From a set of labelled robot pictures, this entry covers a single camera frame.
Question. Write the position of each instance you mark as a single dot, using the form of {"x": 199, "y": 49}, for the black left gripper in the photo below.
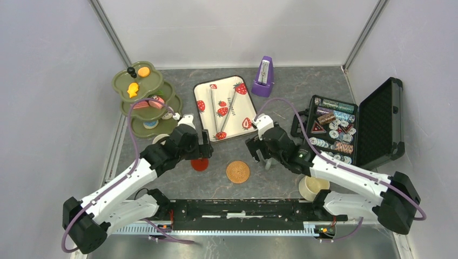
{"x": 207, "y": 149}

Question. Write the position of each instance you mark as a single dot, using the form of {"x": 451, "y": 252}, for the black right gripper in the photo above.
{"x": 253, "y": 144}

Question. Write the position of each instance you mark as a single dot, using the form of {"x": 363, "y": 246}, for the red round coaster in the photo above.
{"x": 199, "y": 165}

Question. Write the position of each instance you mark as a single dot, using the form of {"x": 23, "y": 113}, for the woven round coaster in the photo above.
{"x": 238, "y": 172}

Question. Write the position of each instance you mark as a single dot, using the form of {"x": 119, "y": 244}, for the strawberry print serving tray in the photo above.
{"x": 242, "y": 114}

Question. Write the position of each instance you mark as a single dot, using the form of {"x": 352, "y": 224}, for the yellow ceramic mug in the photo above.
{"x": 161, "y": 137}

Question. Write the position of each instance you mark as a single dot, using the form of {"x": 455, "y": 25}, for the white chocolate drizzle donut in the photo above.
{"x": 169, "y": 115}

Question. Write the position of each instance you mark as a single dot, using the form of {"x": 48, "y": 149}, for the blue frosted donut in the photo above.
{"x": 150, "y": 124}

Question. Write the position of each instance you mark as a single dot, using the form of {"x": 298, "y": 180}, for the cream ceramic mug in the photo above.
{"x": 310, "y": 186}

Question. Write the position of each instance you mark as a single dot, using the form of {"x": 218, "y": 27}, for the green white cake slice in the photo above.
{"x": 159, "y": 93}

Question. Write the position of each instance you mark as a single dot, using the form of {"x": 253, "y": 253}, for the pink cake slice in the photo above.
{"x": 141, "y": 104}

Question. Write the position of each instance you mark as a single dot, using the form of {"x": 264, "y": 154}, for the round orange biscuit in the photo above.
{"x": 144, "y": 71}

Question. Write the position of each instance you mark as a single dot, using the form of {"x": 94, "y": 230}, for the grey ceramic mug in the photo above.
{"x": 270, "y": 162}

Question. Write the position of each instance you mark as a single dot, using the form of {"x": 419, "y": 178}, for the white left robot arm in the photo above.
{"x": 88, "y": 222}

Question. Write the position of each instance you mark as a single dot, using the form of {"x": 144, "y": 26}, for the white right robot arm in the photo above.
{"x": 392, "y": 200}

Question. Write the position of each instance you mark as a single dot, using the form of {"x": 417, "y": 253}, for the purple metronome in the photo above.
{"x": 264, "y": 79}

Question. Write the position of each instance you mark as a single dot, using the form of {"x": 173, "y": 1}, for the green tiered dessert stand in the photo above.
{"x": 147, "y": 87}

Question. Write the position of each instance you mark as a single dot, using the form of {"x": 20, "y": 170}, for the open black case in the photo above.
{"x": 366, "y": 135}

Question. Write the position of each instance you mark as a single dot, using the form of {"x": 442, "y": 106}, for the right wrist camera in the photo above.
{"x": 263, "y": 122}

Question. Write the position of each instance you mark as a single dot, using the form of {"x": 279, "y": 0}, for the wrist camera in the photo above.
{"x": 263, "y": 122}
{"x": 186, "y": 119}

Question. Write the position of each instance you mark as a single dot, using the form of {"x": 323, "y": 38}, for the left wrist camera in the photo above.
{"x": 186, "y": 119}

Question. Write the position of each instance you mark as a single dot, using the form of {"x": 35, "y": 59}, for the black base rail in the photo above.
{"x": 243, "y": 214}

